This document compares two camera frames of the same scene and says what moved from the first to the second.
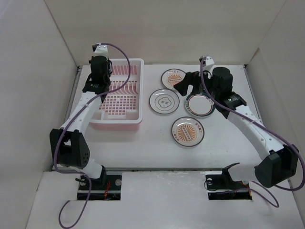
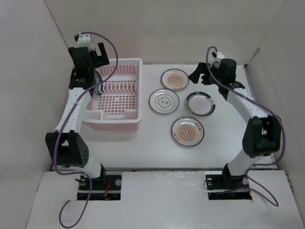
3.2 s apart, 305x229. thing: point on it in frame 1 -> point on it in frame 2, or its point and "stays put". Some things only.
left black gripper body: (106, 80) -> (91, 69)
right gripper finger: (185, 88) -> (207, 79)
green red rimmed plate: (199, 105) stays put
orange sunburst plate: (188, 131) stays put
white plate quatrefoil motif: (164, 101) stays put
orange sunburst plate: (170, 77) stays put
